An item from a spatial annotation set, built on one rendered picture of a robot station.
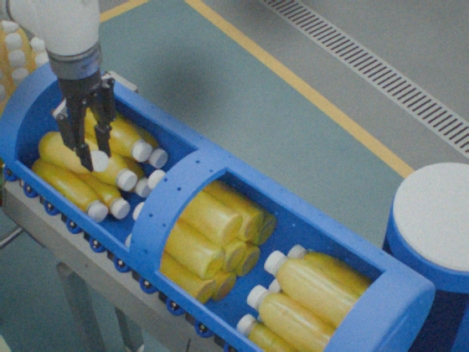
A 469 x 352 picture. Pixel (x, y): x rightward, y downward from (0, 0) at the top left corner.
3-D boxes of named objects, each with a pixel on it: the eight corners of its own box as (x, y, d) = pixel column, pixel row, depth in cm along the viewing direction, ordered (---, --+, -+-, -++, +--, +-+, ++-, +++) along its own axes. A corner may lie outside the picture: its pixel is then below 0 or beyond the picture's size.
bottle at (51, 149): (43, 126, 157) (86, 138, 144) (69, 135, 161) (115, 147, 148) (33, 158, 156) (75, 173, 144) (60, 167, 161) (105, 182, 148)
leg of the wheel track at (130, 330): (135, 360, 247) (106, 245, 199) (122, 349, 249) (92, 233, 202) (147, 349, 249) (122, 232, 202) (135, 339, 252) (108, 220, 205)
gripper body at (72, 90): (72, 88, 124) (80, 128, 131) (110, 61, 128) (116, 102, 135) (43, 69, 127) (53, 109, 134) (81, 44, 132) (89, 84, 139)
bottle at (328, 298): (347, 330, 120) (262, 271, 128) (350, 344, 126) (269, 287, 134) (373, 297, 122) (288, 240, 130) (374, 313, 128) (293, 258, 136)
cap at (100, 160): (90, 147, 145) (95, 149, 144) (106, 152, 148) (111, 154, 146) (84, 168, 145) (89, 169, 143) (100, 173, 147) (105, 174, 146)
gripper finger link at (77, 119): (88, 97, 131) (81, 100, 131) (87, 148, 139) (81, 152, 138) (74, 88, 133) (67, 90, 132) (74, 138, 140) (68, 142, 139)
